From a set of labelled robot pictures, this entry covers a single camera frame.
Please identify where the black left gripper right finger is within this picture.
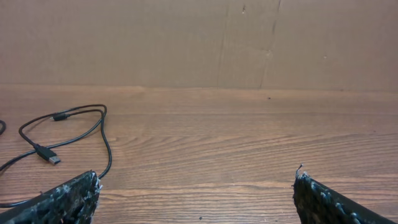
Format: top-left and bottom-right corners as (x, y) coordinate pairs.
(292, 169), (395, 224)

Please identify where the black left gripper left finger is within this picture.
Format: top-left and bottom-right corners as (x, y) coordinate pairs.
(1, 170), (101, 224)

